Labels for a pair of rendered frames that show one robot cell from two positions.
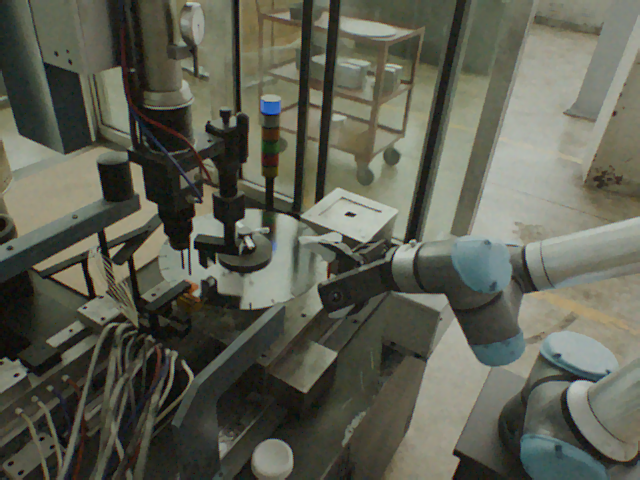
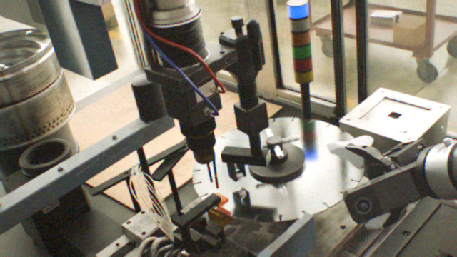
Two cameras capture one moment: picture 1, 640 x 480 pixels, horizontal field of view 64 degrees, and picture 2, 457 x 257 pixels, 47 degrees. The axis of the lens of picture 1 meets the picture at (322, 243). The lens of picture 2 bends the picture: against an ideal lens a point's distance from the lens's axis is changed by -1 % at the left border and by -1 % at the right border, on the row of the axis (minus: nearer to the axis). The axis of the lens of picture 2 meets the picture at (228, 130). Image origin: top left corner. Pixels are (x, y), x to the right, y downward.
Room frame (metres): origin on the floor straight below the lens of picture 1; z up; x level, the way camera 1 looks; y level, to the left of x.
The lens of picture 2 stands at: (0.02, -0.07, 1.55)
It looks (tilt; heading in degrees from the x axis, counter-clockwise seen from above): 32 degrees down; 21
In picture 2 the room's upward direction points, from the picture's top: 10 degrees counter-clockwise
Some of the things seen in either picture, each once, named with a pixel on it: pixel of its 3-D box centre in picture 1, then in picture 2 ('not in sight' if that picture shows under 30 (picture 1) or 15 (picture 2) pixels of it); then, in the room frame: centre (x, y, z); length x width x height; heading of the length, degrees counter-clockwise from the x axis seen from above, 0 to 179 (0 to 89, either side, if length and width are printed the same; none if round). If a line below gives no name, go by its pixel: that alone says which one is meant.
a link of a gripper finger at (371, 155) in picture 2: (339, 256); (369, 160); (0.68, -0.03, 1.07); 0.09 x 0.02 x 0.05; 51
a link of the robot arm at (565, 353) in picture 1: (569, 377); not in sight; (0.60, -0.44, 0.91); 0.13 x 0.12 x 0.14; 159
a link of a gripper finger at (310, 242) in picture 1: (327, 241); (356, 145); (0.72, -0.01, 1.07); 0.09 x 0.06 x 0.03; 51
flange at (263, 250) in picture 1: (244, 247); (275, 157); (0.82, 0.15, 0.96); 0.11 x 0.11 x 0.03
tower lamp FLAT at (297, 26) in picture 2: (270, 118); (299, 22); (1.13, 0.14, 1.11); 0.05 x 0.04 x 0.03; 61
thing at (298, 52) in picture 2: (270, 144); (301, 48); (1.13, 0.14, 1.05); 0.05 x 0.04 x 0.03; 61
